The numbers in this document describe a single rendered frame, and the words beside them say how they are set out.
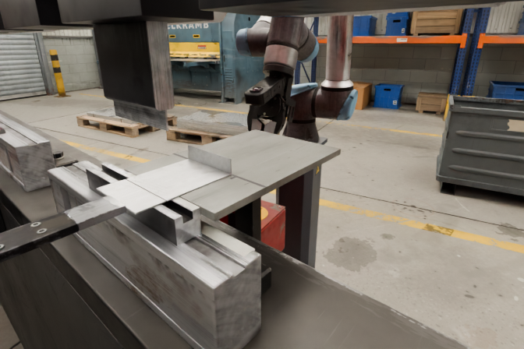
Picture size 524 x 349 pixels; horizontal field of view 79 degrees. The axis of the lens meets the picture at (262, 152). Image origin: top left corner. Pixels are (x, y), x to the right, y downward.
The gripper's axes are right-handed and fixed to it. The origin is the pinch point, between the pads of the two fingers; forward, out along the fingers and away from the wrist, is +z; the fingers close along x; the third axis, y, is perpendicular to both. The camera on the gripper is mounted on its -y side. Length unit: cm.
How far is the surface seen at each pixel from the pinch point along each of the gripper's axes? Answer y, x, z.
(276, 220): 4.0, -5.4, 14.7
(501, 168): 226, -80, -15
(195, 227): -37.8, -14.5, 7.2
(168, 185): -36.1, -8.5, 4.2
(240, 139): -17.4, -5.2, -2.4
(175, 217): -40.4, -13.9, 6.0
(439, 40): 475, -15, -202
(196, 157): -29.1, -6.1, 1.1
